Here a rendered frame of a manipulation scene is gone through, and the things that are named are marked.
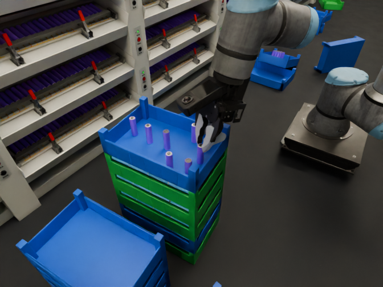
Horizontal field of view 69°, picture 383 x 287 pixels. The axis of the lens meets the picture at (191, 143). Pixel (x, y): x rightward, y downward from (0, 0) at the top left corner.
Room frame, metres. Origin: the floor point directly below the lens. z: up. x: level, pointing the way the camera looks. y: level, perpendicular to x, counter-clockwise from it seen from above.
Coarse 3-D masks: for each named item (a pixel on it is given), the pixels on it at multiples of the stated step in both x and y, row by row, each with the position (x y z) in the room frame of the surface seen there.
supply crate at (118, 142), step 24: (144, 96) 0.74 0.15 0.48; (144, 120) 0.71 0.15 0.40; (168, 120) 0.69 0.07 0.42; (192, 120) 0.65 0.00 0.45; (120, 144) 0.60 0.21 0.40; (144, 144) 0.60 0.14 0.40; (192, 144) 0.60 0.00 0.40; (216, 144) 0.60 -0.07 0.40; (144, 168) 0.50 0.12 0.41; (168, 168) 0.46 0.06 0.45; (192, 168) 0.43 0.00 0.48
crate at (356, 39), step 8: (344, 40) 1.87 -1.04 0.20; (352, 40) 1.87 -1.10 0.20; (360, 40) 1.87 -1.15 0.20; (328, 48) 1.79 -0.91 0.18; (336, 48) 1.80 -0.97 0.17; (344, 48) 1.82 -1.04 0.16; (352, 48) 1.85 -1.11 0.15; (360, 48) 1.88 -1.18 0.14; (320, 56) 1.83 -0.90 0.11; (328, 56) 1.78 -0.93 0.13; (336, 56) 1.81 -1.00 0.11; (344, 56) 1.84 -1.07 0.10; (352, 56) 1.86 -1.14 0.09; (320, 64) 1.80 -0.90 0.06; (328, 64) 1.79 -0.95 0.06; (336, 64) 1.82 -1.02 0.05; (344, 64) 1.85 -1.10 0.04; (352, 64) 1.88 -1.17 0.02; (320, 72) 1.78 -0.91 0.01
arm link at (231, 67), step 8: (216, 48) 0.56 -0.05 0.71; (216, 56) 0.55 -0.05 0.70; (224, 56) 0.53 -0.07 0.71; (216, 64) 0.54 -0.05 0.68; (224, 64) 0.53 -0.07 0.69; (232, 64) 0.52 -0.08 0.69; (240, 64) 0.52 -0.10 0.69; (248, 64) 0.53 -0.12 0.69; (224, 72) 0.52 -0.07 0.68; (232, 72) 0.52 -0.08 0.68; (240, 72) 0.52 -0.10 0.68; (248, 72) 0.53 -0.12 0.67
